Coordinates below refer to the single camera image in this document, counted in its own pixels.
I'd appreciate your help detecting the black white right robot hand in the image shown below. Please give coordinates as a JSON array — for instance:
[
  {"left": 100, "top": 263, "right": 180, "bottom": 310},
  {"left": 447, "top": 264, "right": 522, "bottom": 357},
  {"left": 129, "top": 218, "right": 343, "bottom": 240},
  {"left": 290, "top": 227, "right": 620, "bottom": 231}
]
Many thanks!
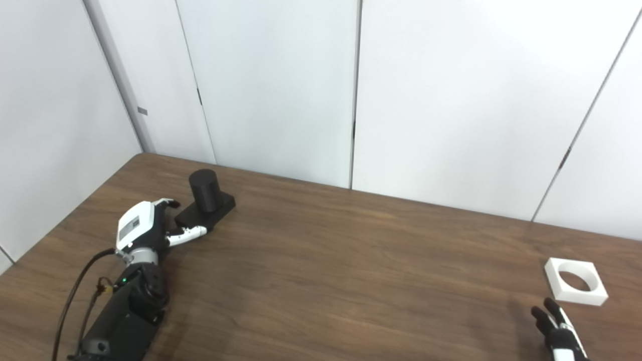
[{"left": 531, "top": 297, "right": 590, "bottom": 361}]

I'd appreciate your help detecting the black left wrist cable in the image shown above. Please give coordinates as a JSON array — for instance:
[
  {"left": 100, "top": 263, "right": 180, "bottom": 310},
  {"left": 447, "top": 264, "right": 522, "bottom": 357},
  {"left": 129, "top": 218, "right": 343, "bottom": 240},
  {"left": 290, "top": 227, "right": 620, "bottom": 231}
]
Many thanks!
[{"left": 52, "top": 249, "right": 119, "bottom": 361}]

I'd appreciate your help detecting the black peg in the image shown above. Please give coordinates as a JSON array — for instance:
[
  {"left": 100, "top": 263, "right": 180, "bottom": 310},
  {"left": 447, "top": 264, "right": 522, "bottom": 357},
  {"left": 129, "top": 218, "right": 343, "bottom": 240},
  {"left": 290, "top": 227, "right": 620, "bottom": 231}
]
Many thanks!
[{"left": 174, "top": 169, "right": 236, "bottom": 232}]

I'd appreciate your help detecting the gray wall corner post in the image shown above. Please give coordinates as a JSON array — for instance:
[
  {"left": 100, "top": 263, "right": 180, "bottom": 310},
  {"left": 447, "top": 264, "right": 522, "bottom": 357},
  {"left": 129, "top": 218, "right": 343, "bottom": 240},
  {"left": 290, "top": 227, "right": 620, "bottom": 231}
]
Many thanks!
[{"left": 83, "top": 0, "right": 156, "bottom": 153}]

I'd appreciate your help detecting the white square piece with hole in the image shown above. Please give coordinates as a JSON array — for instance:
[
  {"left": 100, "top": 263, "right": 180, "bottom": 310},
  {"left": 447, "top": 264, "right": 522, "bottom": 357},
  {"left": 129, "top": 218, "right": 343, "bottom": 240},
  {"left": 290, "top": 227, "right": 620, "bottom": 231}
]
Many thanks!
[{"left": 544, "top": 257, "right": 609, "bottom": 306}]

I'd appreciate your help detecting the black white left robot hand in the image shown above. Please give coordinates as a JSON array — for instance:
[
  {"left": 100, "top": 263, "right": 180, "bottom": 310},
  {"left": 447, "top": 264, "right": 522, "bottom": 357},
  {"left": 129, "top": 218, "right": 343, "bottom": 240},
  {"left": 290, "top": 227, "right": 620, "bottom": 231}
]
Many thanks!
[{"left": 115, "top": 199, "right": 208, "bottom": 254}]

